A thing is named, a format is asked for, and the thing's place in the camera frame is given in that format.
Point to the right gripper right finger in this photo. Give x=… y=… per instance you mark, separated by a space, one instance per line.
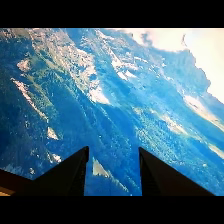
x=163 y=180

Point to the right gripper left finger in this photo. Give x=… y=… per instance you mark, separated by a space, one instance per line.
x=68 y=176

